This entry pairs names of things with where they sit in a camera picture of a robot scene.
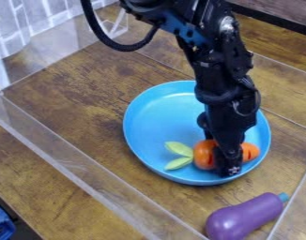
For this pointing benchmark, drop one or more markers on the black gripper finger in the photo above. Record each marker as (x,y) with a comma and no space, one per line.
(228,164)
(204,124)

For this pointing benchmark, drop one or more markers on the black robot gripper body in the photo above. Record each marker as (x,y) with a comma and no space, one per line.
(231,113)

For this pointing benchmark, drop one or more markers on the orange toy carrot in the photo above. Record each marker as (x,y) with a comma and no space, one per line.
(200,155)

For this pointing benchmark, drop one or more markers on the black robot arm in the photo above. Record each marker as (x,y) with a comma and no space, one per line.
(206,30)

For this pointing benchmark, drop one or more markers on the blue plastic plate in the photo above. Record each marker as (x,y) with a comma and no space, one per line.
(162,116)

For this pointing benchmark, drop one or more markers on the purple toy eggplant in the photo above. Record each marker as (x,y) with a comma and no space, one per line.
(232,223)

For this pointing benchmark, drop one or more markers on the white grid curtain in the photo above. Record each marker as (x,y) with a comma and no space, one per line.
(41,32)

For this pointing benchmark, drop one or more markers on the blue object at corner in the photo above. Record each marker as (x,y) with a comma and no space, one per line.
(7,227)

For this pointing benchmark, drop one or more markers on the clear acrylic enclosure wall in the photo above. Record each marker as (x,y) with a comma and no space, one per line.
(70,176)

